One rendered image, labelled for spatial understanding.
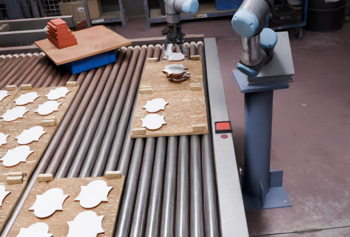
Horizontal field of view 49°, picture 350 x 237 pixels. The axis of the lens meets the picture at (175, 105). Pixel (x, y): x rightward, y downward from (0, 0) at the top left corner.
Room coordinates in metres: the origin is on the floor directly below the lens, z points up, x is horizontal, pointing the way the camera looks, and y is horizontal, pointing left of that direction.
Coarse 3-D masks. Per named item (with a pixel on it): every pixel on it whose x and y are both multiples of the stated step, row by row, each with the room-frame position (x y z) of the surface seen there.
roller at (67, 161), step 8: (112, 64) 2.37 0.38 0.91; (104, 72) 2.22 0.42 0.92; (104, 80) 2.12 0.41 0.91; (96, 88) 2.01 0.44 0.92; (96, 96) 1.91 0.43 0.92; (96, 104) 1.85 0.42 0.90; (88, 112) 1.74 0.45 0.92; (88, 120) 1.67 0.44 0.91; (80, 128) 1.58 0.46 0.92; (80, 136) 1.52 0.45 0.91; (72, 144) 1.45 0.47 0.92; (72, 152) 1.40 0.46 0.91; (64, 160) 1.34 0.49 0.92; (72, 160) 1.36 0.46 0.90; (64, 168) 1.28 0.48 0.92; (56, 176) 1.24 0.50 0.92; (64, 176) 1.25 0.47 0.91
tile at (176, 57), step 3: (174, 54) 2.02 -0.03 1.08; (177, 54) 2.01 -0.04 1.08; (180, 54) 2.01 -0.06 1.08; (183, 54) 2.00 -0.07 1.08; (165, 57) 1.99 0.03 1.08; (171, 57) 1.97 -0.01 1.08; (174, 57) 1.97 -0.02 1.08; (177, 57) 1.96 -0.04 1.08; (180, 57) 1.96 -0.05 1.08; (183, 57) 1.95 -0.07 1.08; (168, 60) 1.96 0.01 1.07; (171, 60) 1.94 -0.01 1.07; (174, 60) 1.93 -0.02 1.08; (177, 60) 1.93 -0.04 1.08; (180, 60) 1.93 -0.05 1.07
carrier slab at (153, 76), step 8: (152, 64) 2.24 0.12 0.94; (160, 64) 2.23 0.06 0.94; (168, 64) 2.22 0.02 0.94; (176, 64) 2.21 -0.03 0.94; (184, 64) 2.19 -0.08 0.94; (192, 64) 2.18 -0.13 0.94; (200, 64) 2.17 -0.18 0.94; (144, 72) 2.13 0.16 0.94; (152, 72) 2.12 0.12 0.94; (160, 72) 2.10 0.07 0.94; (192, 72) 2.06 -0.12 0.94; (200, 72) 2.05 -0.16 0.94; (144, 80) 2.02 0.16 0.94; (152, 80) 2.01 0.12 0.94; (160, 80) 2.00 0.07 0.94; (168, 80) 1.99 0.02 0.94; (192, 80) 1.96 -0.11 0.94; (200, 80) 1.95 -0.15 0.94; (152, 88) 1.91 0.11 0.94; (160, 88) 1.90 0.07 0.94; (168, 88) 1.89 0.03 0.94; (176, 88) 1.88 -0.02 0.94; (184, 88) 1.87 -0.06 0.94
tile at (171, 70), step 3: (168, 66) 2.03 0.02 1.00; (171, 66) 2.02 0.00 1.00; (174, 66) 2.02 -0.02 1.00; (177, 66) 2.01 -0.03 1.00; (180, 66) 2.01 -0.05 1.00; (165, 69) 1.99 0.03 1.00; (168, 69) 1.98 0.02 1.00; (171, 69) 1.98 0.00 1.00; (174, 69) 1.98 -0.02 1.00; (177, 69) 1.97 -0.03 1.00; (180, 69) 1.97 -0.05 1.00; (183, 69) 1.96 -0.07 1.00; (165, 72) 1.97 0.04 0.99; (168, 72) 1.94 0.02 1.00; (171, 72) 1.94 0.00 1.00; (174, 72) 1.93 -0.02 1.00; (177, 72) 1.93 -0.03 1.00; (180, 72) 1.93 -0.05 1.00; (183, 72) 1.94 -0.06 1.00; (174, 75) 1.92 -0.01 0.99; (177, 75) 1.92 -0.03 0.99
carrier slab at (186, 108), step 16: (144, 96) 1.82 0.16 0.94; (160, 96) 1.80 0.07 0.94; (176, 96) 1.78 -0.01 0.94; (192, 96) 1.77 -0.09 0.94; (144, 112) 1.65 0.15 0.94; (160, 112) 1.64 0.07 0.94; (176, 112) 1.62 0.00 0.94; (192, 112) 1.61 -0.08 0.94; (160, 128) 1.49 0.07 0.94; (176, 128) 1.48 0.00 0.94
